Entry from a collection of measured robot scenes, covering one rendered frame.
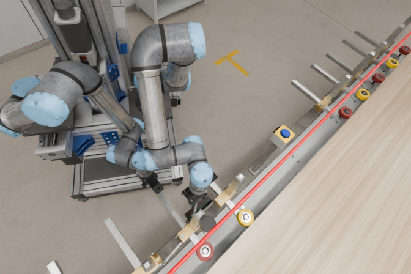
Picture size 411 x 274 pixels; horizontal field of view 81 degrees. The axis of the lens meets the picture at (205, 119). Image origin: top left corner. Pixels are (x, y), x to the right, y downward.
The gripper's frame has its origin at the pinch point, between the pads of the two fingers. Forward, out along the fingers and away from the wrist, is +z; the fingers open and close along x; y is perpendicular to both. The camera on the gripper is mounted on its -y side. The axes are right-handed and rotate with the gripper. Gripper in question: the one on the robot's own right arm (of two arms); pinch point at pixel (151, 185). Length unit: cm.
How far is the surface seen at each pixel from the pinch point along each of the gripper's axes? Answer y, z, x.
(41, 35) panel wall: 237, 72, -13
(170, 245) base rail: -29.0, 12.7, 9.7
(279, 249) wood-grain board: -65, -7, -27
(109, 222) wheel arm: -5.4, -13.4, 24.7
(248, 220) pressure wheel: -47, -8, -25
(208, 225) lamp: -36, -35, -4
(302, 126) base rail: -31, 13, -108
